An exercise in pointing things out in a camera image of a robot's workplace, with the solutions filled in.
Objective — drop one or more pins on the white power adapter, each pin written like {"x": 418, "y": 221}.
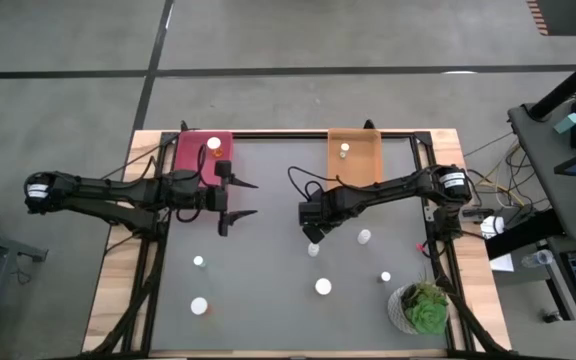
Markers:
{"x": 492, "y": 226}

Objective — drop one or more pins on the green succulent in white pot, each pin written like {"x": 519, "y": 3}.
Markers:
{"x": 425, "y": 315}

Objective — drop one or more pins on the dark grey side desk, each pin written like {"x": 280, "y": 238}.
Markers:
{"x": 543, "y": 165}

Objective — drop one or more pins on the small clear pill bottle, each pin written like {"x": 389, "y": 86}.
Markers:
{"x": 344, "y": 147}
{"x": 385, "y": 276}
{"x": 198, "y": 260}

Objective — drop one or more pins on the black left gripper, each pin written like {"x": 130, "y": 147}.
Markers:
{"x": 214, "y": 198}

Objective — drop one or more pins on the small red clip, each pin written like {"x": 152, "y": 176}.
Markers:
{"x": 420, "y": 247}

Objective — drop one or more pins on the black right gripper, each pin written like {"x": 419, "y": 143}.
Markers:
{"x": 313, "y": 212}

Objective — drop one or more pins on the white piece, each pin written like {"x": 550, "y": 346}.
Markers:
{"x": 323, "y": 286}

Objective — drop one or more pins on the pink plastic bin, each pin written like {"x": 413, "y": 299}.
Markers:
{"x": 188, "y": 150}

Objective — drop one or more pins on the small teal box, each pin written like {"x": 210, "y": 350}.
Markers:
{"x": 568, "y": 123}

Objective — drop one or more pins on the black table frame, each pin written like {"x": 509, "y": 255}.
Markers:
{"x": 278, "y": 135}

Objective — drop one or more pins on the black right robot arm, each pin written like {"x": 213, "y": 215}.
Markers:
{"x": 393, "y": 187}

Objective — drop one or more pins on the black pole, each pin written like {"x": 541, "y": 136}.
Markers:
{"x": 568, "y": 85}

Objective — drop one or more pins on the white paper sheet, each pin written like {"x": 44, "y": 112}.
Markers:
{"x": 503, "y": 263}

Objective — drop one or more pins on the grey table mat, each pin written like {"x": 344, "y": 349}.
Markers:
{"x": 268, "y": 300}

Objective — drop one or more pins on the white opaque pill bottle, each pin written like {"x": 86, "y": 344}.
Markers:
{"x": 364, "y": 236}
{"x": 313, "y": 249}

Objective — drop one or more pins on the orange plastic bin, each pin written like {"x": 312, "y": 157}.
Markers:
{"x": 363, "y": 160}

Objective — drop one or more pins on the clear plastic water bottle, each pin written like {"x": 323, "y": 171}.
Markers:
{"x": 538, "y": 258}

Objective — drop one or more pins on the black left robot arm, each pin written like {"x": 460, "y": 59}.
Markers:
{"x": 93, "y": 187}

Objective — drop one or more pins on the red striped floor mat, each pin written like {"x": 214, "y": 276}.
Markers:
{"x": 540, "y": 20}

